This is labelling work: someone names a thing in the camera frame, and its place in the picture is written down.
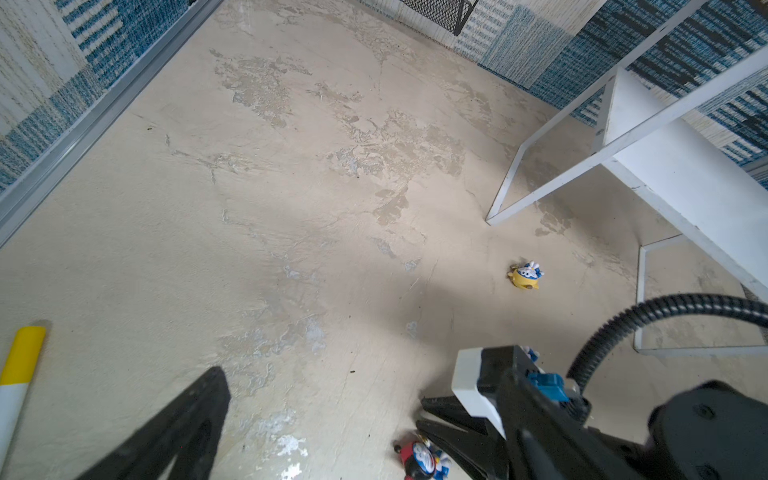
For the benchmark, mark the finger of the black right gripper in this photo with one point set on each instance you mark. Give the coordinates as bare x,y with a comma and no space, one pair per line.
479,455
450,410

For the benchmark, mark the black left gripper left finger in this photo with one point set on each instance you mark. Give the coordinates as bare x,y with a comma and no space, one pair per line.
181,440

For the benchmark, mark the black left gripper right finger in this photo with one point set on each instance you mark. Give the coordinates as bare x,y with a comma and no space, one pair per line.
543,442

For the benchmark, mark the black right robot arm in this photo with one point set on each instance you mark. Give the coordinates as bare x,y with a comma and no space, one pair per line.
711,431

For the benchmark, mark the white two-tier shelf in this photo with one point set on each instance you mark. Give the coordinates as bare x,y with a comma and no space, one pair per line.
650,148

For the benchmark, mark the yellow Doraemon figure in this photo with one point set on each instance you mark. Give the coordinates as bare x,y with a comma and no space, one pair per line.
527,276

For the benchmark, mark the yellow white marker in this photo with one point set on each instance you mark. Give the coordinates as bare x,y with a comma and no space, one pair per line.
17,373

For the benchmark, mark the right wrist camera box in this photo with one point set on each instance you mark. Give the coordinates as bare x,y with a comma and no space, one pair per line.
478,372

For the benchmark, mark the black wire mesh shelf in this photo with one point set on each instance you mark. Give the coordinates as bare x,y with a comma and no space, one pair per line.
451,15

